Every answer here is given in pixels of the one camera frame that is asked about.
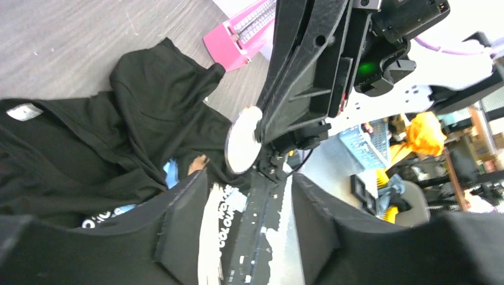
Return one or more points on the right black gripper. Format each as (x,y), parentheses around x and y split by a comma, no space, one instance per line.
(317,46)

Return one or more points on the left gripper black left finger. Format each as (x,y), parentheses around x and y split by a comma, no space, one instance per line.
(155,243)

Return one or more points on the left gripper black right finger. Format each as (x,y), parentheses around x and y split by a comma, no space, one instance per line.
(340,244)

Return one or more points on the white round brooch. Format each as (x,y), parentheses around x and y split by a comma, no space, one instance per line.
(242,147)

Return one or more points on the black printed t-shirt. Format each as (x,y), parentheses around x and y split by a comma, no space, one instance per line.
(76,163)

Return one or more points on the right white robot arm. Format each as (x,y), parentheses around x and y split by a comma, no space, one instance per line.
(384,61)

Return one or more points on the pink metronome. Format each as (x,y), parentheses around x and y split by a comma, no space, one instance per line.
(237,40)

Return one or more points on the orange bag in background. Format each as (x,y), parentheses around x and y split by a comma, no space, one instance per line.
(423,135)

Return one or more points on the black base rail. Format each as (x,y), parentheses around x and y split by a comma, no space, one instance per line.
(266,249)

